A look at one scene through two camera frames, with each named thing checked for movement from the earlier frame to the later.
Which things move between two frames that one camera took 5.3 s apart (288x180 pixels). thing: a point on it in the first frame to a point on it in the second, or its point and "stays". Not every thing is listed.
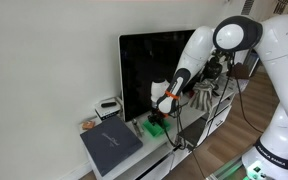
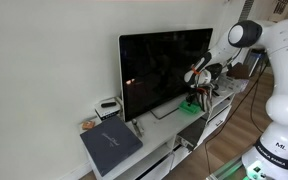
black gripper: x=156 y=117 to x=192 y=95
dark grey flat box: x=109 y=142 stays
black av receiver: x=192 y=132 stays
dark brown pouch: x=240 y=71 stays
